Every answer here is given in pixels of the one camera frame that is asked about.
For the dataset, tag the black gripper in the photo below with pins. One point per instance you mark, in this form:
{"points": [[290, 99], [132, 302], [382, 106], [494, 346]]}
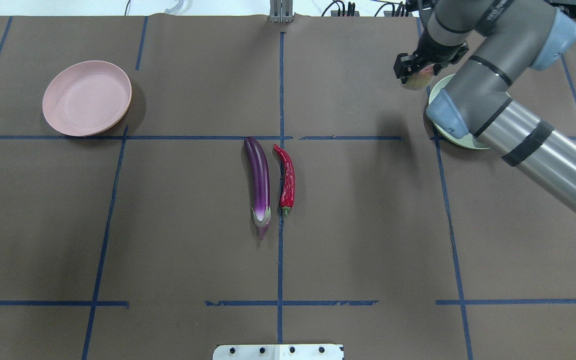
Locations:
{"points": [[430, 54]]}

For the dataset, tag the purple eggplant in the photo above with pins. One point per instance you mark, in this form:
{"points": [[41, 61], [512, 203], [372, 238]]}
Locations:
{"points": [[261, 208]]}

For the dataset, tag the red chili pepper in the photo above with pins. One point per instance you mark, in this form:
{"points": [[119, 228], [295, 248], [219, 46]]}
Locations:
{"points": [[287, 198]]}

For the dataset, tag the green-pink peach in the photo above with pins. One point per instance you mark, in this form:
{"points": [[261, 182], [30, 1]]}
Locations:
{"points": [[420, 80]]}

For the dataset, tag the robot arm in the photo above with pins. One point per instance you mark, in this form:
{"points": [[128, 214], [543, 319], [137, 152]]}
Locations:
{"points": [[518, 35]]}

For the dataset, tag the green plate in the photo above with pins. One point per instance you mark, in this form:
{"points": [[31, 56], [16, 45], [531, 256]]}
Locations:
{"points": [[468, 105]]}

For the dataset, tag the pink plate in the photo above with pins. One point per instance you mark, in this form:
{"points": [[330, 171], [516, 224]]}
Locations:
{"points": [[87, 98]]}

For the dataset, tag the aluminium frame post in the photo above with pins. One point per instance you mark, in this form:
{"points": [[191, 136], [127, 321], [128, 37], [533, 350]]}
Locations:
{"points": [[281, 11]]}

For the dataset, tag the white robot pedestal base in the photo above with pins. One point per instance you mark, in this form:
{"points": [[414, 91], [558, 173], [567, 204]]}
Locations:
{"points": [[304, 351]]}

